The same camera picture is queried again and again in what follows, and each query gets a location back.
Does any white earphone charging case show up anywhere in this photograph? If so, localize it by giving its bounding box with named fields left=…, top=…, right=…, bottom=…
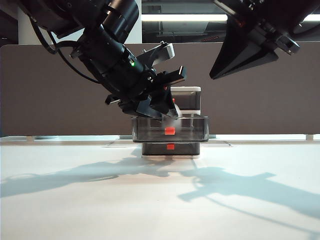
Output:
left=161, top=102, right=181, bottom=129

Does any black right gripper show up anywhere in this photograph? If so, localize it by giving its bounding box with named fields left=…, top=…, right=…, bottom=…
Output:
left=209, top=0, right=320, bottom=80

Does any small three-drawer storage cabinet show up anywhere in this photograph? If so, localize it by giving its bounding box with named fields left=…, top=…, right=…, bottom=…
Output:
left=140, top=86, right=202, bottom=160

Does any table cable hatch cover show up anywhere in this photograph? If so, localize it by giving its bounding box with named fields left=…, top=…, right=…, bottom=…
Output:
left=101, top=141, right=236, bottom=149

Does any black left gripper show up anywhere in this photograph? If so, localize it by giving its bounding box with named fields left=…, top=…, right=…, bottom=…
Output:
left=106, top=66, right=187, bottom=121

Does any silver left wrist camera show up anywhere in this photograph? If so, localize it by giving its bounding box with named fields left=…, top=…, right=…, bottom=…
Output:
left=136, top=41, right=176, bottom=68

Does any brown fabric desk partition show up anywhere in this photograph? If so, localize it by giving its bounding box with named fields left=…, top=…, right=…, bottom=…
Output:
left=0, top=41, right=320, bottom=138

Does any long ceiling light strip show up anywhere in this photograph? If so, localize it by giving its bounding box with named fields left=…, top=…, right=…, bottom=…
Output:
left=141, top=13, right=320, bottom=22

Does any white round column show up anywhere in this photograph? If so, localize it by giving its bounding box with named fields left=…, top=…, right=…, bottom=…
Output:
left=17, top=3, right=38, bottom=46

